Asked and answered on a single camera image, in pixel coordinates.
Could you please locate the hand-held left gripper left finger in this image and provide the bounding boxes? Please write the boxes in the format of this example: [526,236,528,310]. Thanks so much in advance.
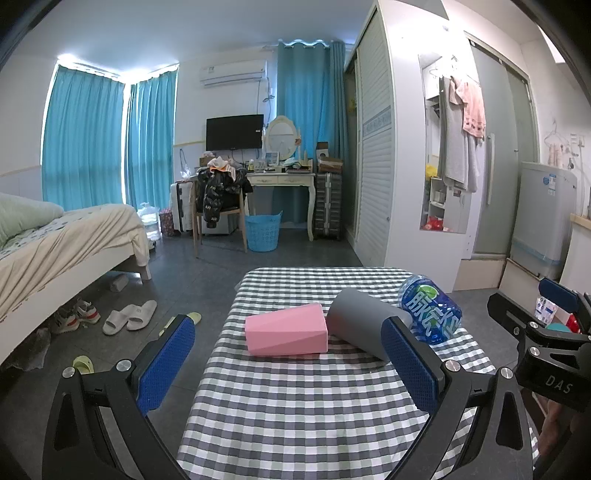
[41,314,197,480]

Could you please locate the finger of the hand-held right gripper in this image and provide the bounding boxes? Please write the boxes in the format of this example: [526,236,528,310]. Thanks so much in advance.
[538,277,591,335]
[488,292,543,354]

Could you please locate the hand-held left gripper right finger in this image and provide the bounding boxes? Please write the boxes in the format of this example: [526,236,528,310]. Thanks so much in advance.
[381,316,541,480]

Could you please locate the pink cup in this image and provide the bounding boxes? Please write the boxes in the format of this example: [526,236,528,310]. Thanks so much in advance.
[245,302,329,357]

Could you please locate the person's right forearm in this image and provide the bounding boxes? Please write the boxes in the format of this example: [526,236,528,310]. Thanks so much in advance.
[538,399,591,480]

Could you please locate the grey cup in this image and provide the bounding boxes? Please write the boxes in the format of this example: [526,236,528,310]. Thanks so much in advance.
[326,288,414,363]

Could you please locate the white slipper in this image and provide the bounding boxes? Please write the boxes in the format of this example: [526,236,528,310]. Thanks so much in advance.
[102,308,139,336]
[127,300,158,332]

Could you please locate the blue water bottle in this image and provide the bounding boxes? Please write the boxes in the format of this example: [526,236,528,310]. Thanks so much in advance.
[398,274,464,346]

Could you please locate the white washing machine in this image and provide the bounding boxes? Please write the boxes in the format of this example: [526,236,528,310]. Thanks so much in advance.
[510,161,579,280]

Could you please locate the grey sneakers with red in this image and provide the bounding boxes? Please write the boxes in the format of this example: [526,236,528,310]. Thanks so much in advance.
[48,299,101,336]

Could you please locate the white bed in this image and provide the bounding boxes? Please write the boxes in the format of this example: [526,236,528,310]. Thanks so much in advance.
[0,166,153,367]

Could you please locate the checkered tablecloth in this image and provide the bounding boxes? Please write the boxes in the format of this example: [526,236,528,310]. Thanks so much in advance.
[175,268,541,480]

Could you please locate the clear water jug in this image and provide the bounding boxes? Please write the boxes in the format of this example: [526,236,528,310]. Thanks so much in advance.
[137,202,163,244]

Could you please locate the frosted glass door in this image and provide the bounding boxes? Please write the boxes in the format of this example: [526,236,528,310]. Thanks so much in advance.
[464,32,541,257]

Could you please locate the beige blanket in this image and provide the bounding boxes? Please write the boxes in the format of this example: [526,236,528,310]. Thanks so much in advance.
[0,203,151,321]

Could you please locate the white suitcase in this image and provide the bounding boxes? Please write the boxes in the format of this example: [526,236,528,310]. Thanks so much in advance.
[170,181,195,234]

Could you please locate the wooden chair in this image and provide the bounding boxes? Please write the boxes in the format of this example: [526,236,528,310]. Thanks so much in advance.
[192,178,248,258]

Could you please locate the blue laundry basket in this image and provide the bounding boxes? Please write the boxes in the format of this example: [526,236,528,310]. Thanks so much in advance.
[244,211,283,253]

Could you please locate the grey hanging garment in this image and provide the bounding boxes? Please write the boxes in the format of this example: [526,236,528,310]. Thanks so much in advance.
[438,76,479,193]

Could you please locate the black suitcase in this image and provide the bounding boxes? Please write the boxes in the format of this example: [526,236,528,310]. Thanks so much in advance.
[314,172,344,241]

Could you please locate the black jacket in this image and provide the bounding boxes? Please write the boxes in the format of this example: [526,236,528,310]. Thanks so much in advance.
[196,167,254,230]

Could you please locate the pink hanging towel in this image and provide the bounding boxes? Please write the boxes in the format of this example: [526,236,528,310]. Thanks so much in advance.
[450,76,487,140]

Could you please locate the white wardrobe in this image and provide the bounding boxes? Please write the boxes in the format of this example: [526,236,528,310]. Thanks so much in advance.
[344,0,468,292]

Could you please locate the green quilt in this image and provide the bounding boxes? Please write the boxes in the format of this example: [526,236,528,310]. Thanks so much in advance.
[0,192,64,247]

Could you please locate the white dressing table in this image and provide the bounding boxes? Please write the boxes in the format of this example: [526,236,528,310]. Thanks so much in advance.
[244,170,317,241]

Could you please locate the narrow teal curtain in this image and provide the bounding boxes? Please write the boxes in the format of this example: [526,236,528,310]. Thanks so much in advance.
[123,69,179,209]

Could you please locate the wide teal curtain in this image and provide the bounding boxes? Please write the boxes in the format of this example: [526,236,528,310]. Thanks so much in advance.
[41,64,126,212]

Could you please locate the black television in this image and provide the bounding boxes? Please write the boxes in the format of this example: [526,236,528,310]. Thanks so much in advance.
[206,114,265,151]

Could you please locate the oval white mirror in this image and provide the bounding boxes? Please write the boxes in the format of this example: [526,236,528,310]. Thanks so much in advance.
[263,115,301,161]

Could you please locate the tall teal curtain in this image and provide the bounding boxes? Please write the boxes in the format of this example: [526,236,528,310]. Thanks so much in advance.
[271,41,350,228]

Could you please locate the white air conditioner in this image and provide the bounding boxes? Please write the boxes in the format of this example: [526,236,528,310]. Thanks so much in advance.
[199,59,269,88]

